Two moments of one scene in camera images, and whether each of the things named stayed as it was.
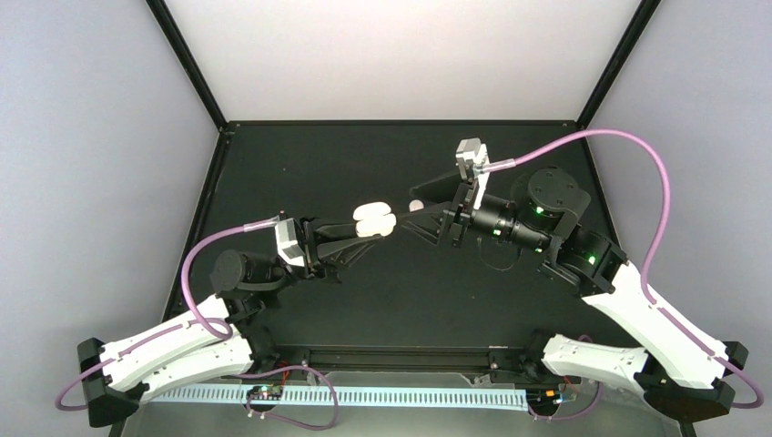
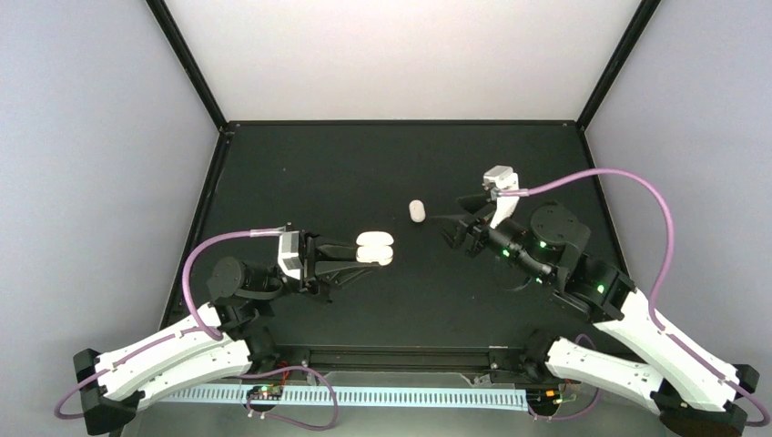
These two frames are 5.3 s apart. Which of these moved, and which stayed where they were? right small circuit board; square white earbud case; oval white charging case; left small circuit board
Moved: square white earbud case
Stayed: left small circuit board; oval white charging case; right small circuit board
